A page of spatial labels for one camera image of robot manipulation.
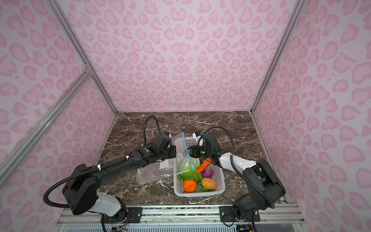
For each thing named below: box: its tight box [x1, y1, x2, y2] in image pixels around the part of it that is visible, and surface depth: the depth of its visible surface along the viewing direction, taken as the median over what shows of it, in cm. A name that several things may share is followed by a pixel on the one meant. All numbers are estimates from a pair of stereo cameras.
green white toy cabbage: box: [177, 156, 203, 181], surface depth 80 cm
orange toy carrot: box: [197, 157, 212, 174], surface depth 83 cm
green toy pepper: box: [197, 183, 215, 192], surface depth 81 cm
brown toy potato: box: [201, 177, 216, 190], surface depth 80 cm
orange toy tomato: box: [183, 178, 198, 193], surface depth 78 cm
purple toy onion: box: [201, 164, 215, 179], surface depth 83 cm
